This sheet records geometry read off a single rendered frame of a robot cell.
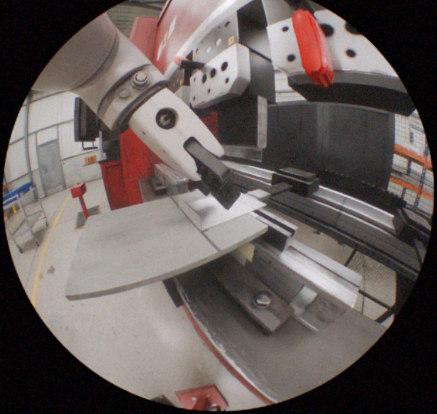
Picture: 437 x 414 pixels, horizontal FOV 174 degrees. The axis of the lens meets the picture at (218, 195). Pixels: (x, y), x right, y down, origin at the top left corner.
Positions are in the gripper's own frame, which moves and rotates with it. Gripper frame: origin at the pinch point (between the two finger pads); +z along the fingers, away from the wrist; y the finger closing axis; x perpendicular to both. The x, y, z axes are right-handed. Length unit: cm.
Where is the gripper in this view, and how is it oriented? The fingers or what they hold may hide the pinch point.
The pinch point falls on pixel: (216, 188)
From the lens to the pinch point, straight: 22.0
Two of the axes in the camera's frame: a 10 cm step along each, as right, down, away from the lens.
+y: -5.5, -3.1, 7.7
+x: -6.4, 7.5, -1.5
